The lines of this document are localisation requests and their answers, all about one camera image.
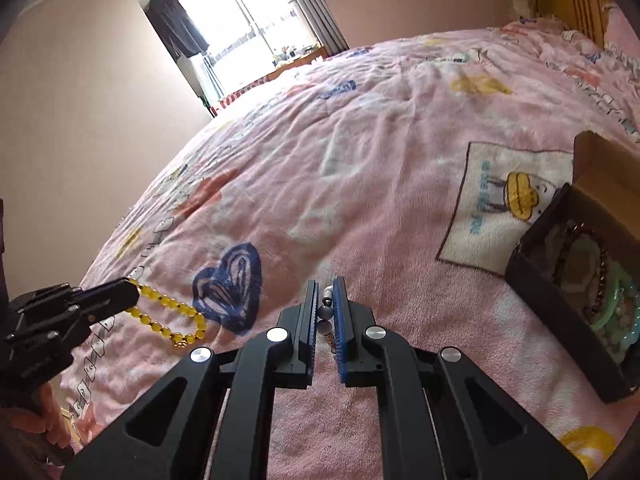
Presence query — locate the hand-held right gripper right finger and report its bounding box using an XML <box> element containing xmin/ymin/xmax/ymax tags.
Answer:
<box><xmin>332</xmin><ymin>276</ymin><xmax>588</xmax><ymax>480</ymax></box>

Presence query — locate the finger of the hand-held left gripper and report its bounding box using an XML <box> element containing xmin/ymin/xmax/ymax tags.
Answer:
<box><xmin>75</xmin><ymin>278</ymin><xmax>141</xmax><ymax>325</ymax></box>

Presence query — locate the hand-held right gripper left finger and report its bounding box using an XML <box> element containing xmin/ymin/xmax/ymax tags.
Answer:
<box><xmin>62</xmin><ymin>280</ymin><xmax>321</xmax><ymax>480</ymax></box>

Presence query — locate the grey pearl bead bracelet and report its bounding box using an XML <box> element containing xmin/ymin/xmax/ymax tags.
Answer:
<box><xmin>317</xmin><ymin>284</ymin><xmax>339</xmax><ymax>357</ymax></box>

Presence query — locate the yellow bead bracelet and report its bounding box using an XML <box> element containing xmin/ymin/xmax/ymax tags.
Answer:
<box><xmin>125</xmin><ymin>277</ymin><xmax>209</xmax><ymax>349</ymax></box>

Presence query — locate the black box with cardboard lid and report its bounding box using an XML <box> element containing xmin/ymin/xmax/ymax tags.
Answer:
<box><xmin>505</xmin><ymin>130</ymin><xmax>640</xmax><ymax>403</ymax></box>

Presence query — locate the dark red bead bracelet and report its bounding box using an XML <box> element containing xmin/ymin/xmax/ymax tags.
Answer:
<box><xmin>565</xmin><ymin>224</ymin><xmax>612</xmax><ymax>321</ymax></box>

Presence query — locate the light blue bead bracelet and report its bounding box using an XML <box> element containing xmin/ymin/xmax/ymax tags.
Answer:
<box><xmin>597</xmin><ymin>317</ymin><xmax>640</xmax><ymax>363</ymax></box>

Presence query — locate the green jade bangle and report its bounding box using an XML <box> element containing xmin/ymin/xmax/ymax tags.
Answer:
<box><xmin>587</xmin><ymin>270</ymin><xmax>640</xmax><ymax>333</ymax></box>

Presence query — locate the person's left forearm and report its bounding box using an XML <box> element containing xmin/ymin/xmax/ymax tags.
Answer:
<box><xmin>0</xmin><ymin>380</ymin><xmax>77</xmax><ymax>467</ymax></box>

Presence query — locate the pink printed blanket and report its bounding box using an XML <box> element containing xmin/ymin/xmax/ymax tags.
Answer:
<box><xmin>60</xmin><ymin>15</ymin><xmax>640</xmax><ymax>480</ymax></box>

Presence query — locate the wooden desk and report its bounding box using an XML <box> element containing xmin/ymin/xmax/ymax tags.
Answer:
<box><xmin>264</xmin><ymin>47</ymin><xmax>329</xmax><ymax>82</ymax></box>

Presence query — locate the dark hanging garment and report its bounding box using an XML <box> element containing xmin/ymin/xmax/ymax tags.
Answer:
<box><xmin>146</xmin><ymin>0</ymin><xmax>209</xmax><ymax>59</ymax></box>

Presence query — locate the bright window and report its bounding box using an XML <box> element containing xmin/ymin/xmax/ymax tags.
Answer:
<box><xmin>176</xmin><ymin>0</ymin><xmax>322</xmax><ymax>102</ymax></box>

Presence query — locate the grey striped curtain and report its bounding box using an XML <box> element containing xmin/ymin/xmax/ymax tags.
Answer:
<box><xmin>277</xmin><ymin>0</ymin><xmax>351</xmax><ymax>55</ymax></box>

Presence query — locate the pink printed pillow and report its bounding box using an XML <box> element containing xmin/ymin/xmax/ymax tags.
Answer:
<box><xmin>600</xmin><ymin>2</ymin><xmax>640</xmax><ymax>91</ymax></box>

